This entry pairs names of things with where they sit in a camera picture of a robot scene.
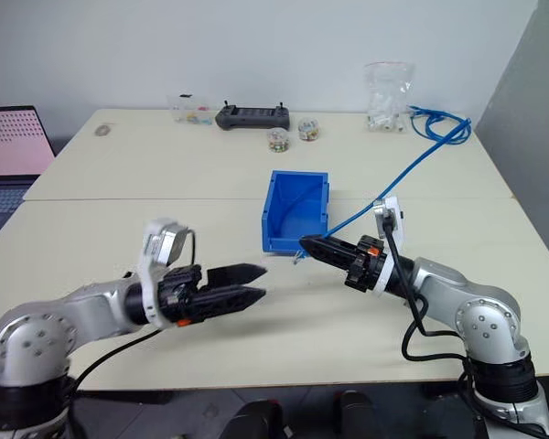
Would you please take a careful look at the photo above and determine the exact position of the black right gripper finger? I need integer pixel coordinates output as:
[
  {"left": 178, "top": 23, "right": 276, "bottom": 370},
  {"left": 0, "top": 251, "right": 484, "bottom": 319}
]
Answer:
[
  {"left": 300, "top": 234, "right": 365, "bottom": 260},
  {"left": 299, "top": 241, "right": 361, "bottom": 272}
]

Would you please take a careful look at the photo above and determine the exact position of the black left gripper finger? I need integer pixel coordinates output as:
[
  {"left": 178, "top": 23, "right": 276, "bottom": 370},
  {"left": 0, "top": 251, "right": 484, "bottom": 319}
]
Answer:
[
  {"left": 195, "top": 287, "right": 267, "bottom": 319},
  {"left": 204, "top": 262, "right": 269, "bottom": 289}
]

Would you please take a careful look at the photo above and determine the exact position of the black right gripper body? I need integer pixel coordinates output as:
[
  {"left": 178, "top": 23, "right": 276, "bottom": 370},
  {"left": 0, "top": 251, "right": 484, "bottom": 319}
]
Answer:
[{"left": 344, "top": 234, "right": 388, "bottom": 293}]

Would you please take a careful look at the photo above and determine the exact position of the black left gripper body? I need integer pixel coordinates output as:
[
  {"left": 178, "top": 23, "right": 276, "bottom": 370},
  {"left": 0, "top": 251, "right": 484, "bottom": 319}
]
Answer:
[{"left": 156, "top": 263, "right": 210, "bottom": 327}]

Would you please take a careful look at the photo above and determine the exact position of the blue network cable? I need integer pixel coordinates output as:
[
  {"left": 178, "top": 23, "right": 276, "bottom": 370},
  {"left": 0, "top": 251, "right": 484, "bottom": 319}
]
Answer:
[{"left": 290, "top": 103, "right": 473, "bottom": 268}]

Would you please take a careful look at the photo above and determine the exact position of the blue plastic bin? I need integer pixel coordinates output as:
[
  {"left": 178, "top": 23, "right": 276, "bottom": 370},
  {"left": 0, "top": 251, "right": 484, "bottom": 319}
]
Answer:
[{"left": 259, "top": 169, "right": 334, "bottom": 256}]

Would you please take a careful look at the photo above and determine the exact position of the small jar of colourful beads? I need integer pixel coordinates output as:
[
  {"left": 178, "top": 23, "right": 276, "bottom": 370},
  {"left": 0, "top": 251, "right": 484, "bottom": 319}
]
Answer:
[
  {"left": 297, "top": 117, "right": 321, "bottom": 144},
  {"left": 266, "top": 128, "right": 292, "bottom": 155}
]

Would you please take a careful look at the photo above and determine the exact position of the dark rounded shape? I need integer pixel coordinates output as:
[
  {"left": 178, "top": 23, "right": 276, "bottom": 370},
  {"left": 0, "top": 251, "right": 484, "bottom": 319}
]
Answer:
[
  {"left": 228, "top": 399, "right": 285, "bottom": 439},
  {"left": 336, "top": 390, "right": 382, "bottom": 439}
]

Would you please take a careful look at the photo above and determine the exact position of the clear bag of white couplers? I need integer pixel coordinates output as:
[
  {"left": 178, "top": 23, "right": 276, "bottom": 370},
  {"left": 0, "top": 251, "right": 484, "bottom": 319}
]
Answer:
[{"left": 363, "top": 60, "right": 416, "bottom": 134}]

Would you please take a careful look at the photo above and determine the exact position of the dark grey remote controller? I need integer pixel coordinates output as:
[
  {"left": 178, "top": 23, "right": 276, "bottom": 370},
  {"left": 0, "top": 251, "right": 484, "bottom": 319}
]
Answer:
[{"left": 214, "top": 101, "right": 294, "bottom": 132}]

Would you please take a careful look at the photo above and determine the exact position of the clear bag of colourful bits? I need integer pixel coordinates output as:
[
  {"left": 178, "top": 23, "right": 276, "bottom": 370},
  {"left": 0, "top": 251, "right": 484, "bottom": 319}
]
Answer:
[{"left": 166, "top": 92, "right": 212, "bottom": 128}]

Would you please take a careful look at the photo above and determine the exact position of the open laptop with pink screen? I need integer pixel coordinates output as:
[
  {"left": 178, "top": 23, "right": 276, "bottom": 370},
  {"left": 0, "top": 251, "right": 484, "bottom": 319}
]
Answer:
[{"left": 0, "top": 105, "right": 57, "bottom": 251}]

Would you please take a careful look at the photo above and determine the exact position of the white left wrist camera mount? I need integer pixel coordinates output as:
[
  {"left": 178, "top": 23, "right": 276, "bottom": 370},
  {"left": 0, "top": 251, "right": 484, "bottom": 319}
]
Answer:
[{"left": 135, "top": 218, "right": 196, "bottom": 328}]

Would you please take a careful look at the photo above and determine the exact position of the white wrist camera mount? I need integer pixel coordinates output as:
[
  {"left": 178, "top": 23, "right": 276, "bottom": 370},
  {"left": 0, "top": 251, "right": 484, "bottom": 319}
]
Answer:
[
  {"left": 371, "top": 195, "right": 407, "bottom": 299},
  {"left": 135, "top": 218, "right": 196, "bottom": 328}
]

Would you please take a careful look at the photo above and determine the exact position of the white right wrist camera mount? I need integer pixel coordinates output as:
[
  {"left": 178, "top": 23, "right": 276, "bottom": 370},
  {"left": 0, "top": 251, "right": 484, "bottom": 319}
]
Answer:
[{"left": 371, "top": 195, "right": 407, "bottom": 299}]

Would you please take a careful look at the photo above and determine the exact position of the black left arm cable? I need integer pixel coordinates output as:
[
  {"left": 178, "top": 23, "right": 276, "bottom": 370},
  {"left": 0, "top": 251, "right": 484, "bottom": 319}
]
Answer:
[{"left": 70, "top": 230, "right": 199, "bottom": 406}]

